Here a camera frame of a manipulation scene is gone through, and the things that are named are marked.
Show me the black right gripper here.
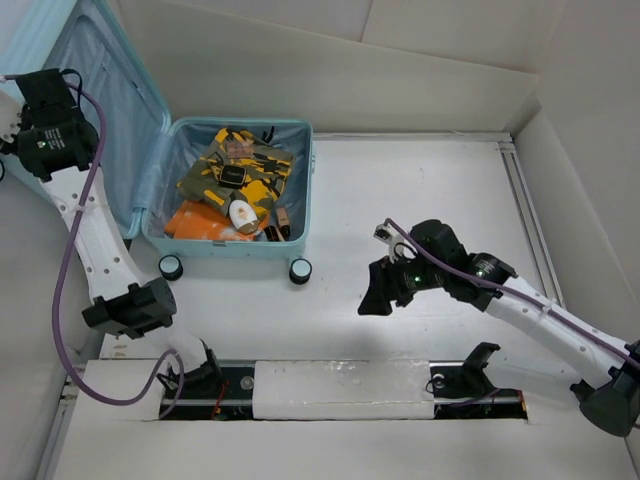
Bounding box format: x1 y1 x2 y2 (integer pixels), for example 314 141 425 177
357 249 447 316

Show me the light blue hard suitcase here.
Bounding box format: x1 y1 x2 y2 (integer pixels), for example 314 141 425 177
1 1 315 284

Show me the beige foundation bottle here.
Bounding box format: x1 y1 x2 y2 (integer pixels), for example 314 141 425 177
276 207 291 241

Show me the black gold lipstick box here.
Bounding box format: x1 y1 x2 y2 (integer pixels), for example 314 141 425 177
264 225 282 242

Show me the orange tie-dye shirt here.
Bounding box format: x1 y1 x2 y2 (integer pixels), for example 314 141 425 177
164 200 261 242

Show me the white egg-shaped cosmetic case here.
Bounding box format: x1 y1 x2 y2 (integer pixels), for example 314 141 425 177
228 200 260 235

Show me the patterned eyeshadow palette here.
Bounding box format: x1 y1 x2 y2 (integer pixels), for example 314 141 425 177
225 140 253 159

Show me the black square compact case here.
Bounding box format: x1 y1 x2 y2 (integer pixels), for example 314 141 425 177
218 164 248 189

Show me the yellow camouflage garment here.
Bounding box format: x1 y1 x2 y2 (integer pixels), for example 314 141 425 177
177 128 296 218

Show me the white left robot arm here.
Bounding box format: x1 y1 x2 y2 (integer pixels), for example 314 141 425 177
7 69 223 397

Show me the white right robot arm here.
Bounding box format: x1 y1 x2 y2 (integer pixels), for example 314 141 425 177
358 219 639 437

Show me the white foam block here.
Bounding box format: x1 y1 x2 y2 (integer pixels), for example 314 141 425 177
252 360 435 421

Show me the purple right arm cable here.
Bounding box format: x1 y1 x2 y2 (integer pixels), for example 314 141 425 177
382 217 640 366

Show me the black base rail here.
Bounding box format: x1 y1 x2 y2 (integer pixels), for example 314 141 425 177
160 360 528 421

